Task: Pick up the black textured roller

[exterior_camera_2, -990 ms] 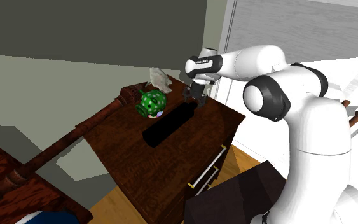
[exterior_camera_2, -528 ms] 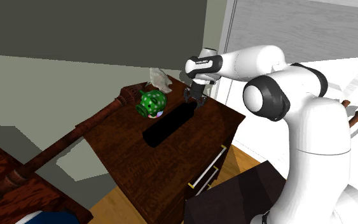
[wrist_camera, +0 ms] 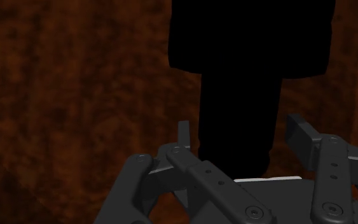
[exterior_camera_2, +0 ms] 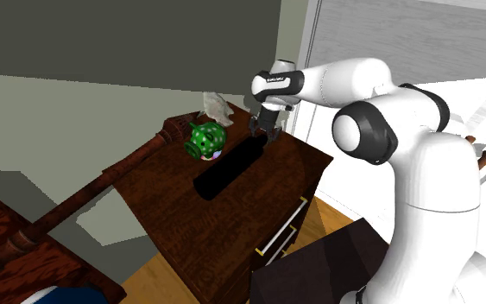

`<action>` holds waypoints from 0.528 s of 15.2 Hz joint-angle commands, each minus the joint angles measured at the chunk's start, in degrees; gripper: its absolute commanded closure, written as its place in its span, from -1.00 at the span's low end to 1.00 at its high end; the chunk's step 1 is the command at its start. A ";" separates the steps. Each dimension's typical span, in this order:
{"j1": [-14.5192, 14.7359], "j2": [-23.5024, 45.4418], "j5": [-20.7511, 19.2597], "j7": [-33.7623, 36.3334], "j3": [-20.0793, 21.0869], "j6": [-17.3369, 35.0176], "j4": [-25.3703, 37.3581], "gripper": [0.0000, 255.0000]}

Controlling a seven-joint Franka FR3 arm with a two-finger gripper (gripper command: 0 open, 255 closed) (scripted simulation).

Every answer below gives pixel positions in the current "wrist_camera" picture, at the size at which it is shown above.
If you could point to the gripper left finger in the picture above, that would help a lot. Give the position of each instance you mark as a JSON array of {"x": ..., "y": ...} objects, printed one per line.
[{"x": 216, "y": 183}]

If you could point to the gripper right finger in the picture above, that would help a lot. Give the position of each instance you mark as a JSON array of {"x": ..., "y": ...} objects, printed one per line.
[{"x": 332, "y": 173}]

